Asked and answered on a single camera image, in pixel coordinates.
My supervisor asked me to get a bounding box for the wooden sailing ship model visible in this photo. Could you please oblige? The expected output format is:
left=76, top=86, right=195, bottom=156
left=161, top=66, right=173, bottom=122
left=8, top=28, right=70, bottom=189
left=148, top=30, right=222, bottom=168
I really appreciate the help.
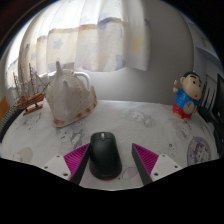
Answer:
left=12, top=62, right=51, bottom=117

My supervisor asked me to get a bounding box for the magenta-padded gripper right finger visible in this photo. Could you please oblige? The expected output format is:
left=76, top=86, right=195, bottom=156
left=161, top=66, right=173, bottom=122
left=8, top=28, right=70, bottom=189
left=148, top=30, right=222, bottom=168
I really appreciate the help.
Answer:
left=131, top=143, right=184, bottom=186

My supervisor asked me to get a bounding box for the cartoon boy figure with clock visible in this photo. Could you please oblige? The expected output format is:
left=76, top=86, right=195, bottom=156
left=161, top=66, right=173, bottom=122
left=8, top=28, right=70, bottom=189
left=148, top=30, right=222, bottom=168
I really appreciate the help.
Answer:
left=172, top=71, right=203, bottom=120

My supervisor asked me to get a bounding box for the white cartoon-printed tablecloth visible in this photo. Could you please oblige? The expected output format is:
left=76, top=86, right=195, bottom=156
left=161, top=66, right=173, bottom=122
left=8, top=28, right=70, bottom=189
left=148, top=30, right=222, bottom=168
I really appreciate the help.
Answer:
left=0, top=99, right=221, bottom=191

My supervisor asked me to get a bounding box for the large white conch shell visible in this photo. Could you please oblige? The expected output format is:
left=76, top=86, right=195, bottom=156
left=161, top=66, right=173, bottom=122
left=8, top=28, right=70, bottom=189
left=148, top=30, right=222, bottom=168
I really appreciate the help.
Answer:
left=45, top=60, right=98, bottom=129

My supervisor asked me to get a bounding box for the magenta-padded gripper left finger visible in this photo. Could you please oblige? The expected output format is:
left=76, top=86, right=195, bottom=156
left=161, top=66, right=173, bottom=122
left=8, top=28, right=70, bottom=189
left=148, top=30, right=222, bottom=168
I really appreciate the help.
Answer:
left=40, top=143, right=92, bottom=186

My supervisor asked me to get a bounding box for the black computer mouse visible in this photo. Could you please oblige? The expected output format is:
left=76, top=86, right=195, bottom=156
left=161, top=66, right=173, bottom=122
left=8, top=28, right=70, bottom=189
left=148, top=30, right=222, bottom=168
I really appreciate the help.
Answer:
left=88, top=131, right=123, bottom=181

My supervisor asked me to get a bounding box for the white wall shelf unit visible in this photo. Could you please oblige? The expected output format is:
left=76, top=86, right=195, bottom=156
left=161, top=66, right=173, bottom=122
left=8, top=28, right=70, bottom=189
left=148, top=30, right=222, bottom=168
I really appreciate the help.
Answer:
left=196, top=33, right=224, bottom=69

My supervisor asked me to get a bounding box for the black router with antennas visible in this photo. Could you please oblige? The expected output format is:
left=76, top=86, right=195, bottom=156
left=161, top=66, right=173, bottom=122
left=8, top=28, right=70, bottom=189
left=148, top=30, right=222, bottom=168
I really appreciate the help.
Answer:
left=198, top=79, right=221, bottom=125

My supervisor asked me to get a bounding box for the white star-printed curtain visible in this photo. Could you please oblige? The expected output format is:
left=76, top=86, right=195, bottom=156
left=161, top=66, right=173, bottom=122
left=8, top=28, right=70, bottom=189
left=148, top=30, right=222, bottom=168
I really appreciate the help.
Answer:
left=6, top=0, right=151, bottom=76

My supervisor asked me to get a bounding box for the round purple printed mouse pad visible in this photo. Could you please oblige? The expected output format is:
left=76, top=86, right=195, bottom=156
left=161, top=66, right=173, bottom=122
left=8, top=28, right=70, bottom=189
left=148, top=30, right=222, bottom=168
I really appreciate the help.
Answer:
left=186, top=135, right=212, bottom=167

